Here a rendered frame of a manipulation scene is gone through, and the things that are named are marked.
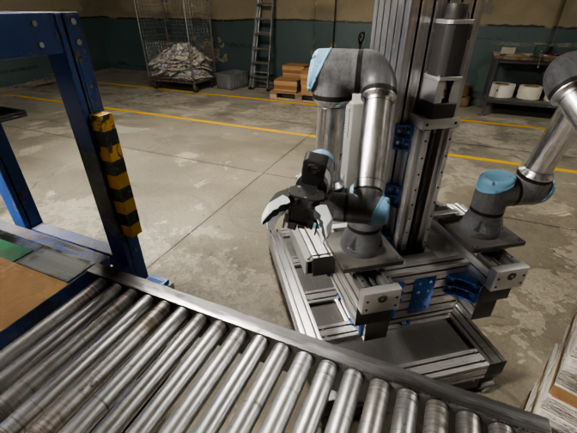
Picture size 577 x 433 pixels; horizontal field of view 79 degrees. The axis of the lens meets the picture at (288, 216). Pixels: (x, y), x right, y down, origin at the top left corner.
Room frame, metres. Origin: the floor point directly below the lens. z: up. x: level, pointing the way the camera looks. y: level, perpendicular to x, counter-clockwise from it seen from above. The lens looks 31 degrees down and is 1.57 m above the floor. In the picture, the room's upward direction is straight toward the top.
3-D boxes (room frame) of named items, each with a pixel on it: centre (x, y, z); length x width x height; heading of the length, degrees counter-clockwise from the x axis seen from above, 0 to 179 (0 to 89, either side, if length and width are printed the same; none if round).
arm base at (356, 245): (1.04, -0.26, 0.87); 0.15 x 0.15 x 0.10
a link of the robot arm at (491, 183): (1.15, -0.75, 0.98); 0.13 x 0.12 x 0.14; 99
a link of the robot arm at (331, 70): (1.07, -0.13, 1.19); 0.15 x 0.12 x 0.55; 77
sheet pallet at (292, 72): (7.19, -0.35, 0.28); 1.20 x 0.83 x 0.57; 66
